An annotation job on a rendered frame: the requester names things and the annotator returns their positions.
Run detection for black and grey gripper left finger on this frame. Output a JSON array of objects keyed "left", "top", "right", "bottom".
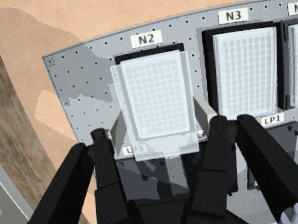
[{"left": 27, "top": 108, "right": 131, "bottom": 224}]

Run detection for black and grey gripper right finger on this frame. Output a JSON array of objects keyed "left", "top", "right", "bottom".
[{"left": 186, "top": 93, "right": 298, "bottom": 224}]

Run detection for white button panel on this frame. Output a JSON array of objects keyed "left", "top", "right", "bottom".
[{"left": 239, "top": 209, "right": 278, "bottom": 224}]

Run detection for grey perforated base plate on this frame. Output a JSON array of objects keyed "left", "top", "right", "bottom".
[{"left": 41, "top": 0, "right": 298, "bottom": 217}]

